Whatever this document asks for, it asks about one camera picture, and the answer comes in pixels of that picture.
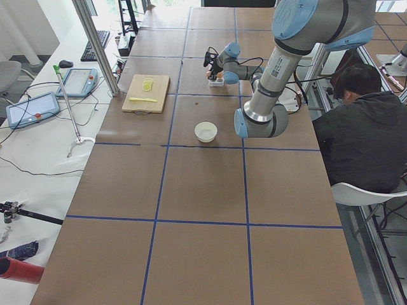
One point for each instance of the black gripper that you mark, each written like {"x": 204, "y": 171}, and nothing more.
{"x": 215, "y": 67}

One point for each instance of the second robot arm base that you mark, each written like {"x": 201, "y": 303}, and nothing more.
{"x": 393, "y": 65}

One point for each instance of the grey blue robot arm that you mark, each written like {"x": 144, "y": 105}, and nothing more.
{"x": 297, "y": 26}

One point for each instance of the clear plastic egg box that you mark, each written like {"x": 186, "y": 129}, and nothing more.
{"x": 219, "y": 82}

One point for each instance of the black box on table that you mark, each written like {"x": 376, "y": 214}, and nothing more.
{"x": 125, "y": 44}

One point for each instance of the bamboo cutting board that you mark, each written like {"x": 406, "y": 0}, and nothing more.
{"x": 159, "y": 91}

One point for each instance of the white round bowl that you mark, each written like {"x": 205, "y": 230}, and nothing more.
{"x": 205, "y": 131}

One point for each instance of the yellow plastic knife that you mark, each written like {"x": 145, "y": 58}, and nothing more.
{"x": 135, "y": 99}

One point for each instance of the far blue teach pendant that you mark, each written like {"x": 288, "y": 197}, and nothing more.
{"x": 78, "y": 83}

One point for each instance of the blue teach pendant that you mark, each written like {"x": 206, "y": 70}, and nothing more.
{"x": 32, "y": 110}
{"x": 78, "y": 83}

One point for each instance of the grabber reach stick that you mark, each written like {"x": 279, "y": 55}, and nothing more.
{"x": 79, "y": 138}

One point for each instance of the black computer mouse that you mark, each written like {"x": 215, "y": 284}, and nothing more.
{"x": 65, "y": 64}

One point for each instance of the person in black jacket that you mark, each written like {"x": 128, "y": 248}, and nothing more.
{"x": 363, "y": 140}

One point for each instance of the white chair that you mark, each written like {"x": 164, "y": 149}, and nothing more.
{"x": 348, "y": 195}

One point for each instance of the near blue teach pendant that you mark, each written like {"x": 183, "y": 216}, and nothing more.
{"x": 32, "y": 110}

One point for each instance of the grey office chair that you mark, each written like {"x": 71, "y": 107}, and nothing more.
{"x": 10, "y": 71}

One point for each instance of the black tripod rod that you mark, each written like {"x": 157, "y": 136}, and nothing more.
{"x": 11, "y": 210}

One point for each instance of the dark blue cloth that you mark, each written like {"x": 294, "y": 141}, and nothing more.
{"x": 22, "y": 252}

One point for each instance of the red cylinder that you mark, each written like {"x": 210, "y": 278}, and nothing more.
{"x": 12, "y": 269}

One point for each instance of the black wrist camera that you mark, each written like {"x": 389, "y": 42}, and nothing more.
{"x": 208, "y": 59}

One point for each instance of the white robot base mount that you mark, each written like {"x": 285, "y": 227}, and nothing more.
{"x": 290, "y": 98}

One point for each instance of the aluminium frame post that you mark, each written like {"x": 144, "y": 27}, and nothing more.
{"x": 86, "y": 20}

